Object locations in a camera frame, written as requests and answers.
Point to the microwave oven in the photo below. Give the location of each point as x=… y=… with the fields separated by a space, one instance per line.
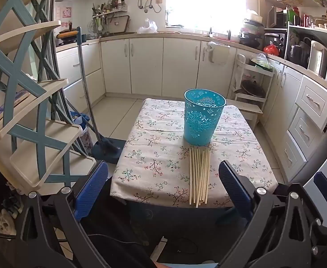
x=278 y=18

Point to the white dish cabinet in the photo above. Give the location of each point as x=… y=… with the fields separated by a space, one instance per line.
x=311 y=33

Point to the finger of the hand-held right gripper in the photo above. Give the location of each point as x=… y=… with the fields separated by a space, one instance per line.
x=324 y=185

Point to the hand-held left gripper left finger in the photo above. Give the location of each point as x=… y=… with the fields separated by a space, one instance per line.
x=92 y=189

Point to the red plastic bag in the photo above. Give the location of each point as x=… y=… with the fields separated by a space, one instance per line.
x=271 y=49

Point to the stack of pots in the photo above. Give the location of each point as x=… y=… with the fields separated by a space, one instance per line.
x=250 y=32

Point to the white plastic bag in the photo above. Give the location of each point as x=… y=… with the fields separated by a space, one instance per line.
x=148 y=26

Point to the black wok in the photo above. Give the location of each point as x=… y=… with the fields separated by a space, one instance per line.
x=67 y=33

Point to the pale shoes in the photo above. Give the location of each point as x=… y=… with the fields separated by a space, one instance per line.
x=5 y=222

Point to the white kettle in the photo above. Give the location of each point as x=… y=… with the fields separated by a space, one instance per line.
x=318 y=57

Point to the book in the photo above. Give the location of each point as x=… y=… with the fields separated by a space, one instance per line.
x=7 y=109

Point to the dark pan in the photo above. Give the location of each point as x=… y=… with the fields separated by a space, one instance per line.
x=251 y=88

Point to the cream lower kitchen cabinets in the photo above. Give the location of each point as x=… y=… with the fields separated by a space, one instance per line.
x=146 y=64

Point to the wall rack with bottles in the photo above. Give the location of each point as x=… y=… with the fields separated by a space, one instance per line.
x=109 y=7

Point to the white appliance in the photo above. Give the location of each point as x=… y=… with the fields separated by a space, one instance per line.
x=319 y=159

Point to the wooden tray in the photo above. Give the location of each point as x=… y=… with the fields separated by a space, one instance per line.
x=120 y=23

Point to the black toaster oven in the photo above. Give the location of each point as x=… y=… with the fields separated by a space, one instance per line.
x=275 y=37

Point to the white step shelf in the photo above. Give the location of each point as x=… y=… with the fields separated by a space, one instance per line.
x=252 y=100

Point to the bag of green vegetables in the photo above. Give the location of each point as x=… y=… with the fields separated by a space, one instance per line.
x=261 y=61

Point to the bright kitchen window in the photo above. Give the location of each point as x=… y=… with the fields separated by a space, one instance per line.
x=205 y=2

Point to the blue patterned bag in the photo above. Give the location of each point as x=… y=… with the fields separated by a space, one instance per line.
x=81 y=122

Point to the blue and beige shelf rack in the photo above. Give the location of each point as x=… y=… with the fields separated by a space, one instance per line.
x=12 y=69

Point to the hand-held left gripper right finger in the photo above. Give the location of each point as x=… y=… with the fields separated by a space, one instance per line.
x=233 y=184

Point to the white hanging bag holder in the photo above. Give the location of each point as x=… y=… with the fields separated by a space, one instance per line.
x=218 y=53

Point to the pile of wooden chopsticks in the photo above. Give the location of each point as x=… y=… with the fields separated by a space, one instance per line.
x=198 y=178

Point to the pink wall stickers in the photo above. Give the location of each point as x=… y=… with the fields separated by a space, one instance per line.
x=64 y=14

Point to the teal perforated plastic basket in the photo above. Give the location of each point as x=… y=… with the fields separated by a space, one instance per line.
x=202 y=122

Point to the floral tablecloth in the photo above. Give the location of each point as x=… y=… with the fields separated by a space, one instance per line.
x=158 y=156

